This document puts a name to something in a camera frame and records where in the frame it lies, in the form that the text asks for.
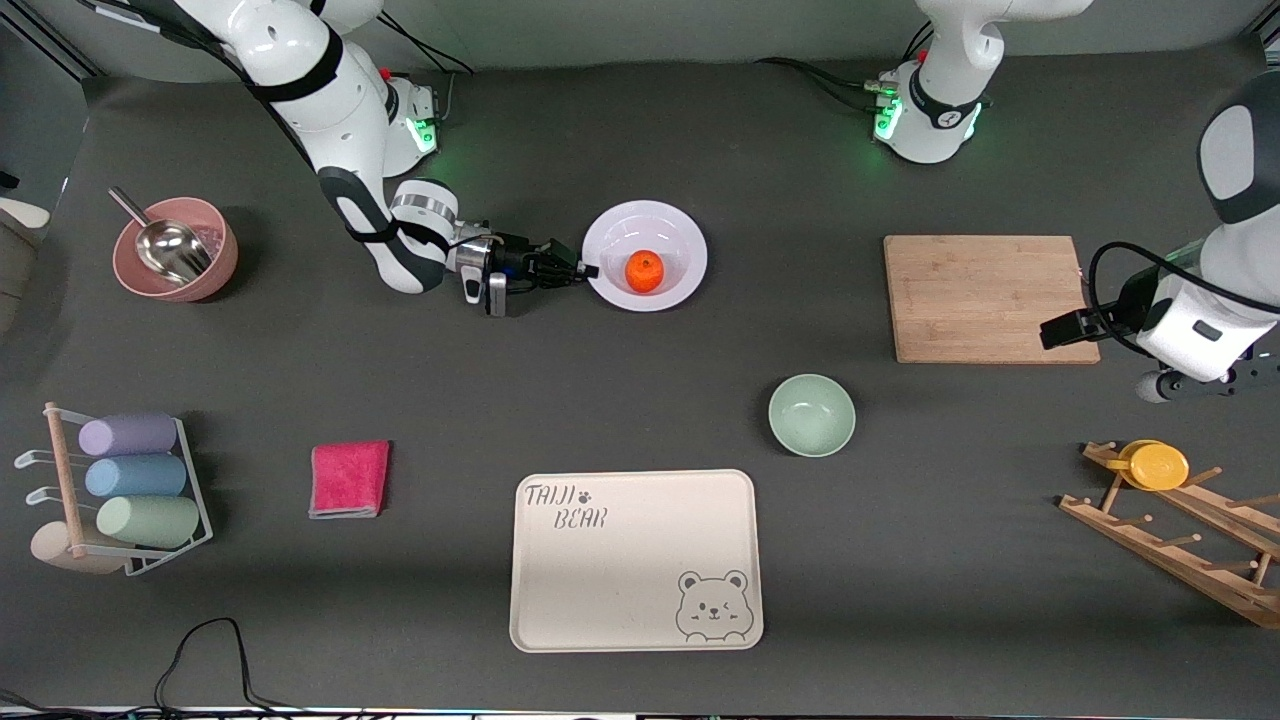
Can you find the pale lavender round plate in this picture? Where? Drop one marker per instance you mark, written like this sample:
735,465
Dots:
680,235

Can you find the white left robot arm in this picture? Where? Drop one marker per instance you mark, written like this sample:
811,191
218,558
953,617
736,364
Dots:
940,110

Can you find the yellow mug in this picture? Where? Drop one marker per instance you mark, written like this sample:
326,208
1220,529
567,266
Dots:
1158,466

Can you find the cream tray with bear print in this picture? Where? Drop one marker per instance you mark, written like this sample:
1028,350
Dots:
620,570

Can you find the green cup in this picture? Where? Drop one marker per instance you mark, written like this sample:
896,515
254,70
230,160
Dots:
150,521

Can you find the pink bowl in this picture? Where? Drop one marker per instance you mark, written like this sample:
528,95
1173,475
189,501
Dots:
222,262

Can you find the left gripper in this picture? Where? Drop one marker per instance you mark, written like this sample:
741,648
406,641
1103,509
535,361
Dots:
1128,306

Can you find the metal scoop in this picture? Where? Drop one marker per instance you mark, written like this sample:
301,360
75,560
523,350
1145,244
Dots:
170,250

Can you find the beige cup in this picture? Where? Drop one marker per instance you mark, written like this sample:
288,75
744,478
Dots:
50,548

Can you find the blue cup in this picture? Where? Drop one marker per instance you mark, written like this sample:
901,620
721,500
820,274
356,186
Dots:
135,476

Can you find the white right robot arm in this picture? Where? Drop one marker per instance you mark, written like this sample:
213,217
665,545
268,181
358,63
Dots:
330,100

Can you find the wooden cutting board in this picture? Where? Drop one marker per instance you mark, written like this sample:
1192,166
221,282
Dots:
980,300

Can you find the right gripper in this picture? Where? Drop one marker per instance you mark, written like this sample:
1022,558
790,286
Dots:
517,262

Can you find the wooden mug rack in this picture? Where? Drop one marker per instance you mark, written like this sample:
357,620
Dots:
1180,560

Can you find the black frame bar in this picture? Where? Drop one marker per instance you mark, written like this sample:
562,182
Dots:
60,55

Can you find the mint green bowl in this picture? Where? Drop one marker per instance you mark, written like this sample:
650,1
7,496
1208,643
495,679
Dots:
812,415

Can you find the purple cup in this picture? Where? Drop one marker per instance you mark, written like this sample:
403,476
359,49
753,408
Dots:
128,434

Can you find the orange fruit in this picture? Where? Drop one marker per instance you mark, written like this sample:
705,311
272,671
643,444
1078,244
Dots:
645,272

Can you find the pink folded cloth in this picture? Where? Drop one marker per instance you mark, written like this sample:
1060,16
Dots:
348,480

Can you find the white flat background object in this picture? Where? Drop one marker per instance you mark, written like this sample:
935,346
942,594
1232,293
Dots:
22,212

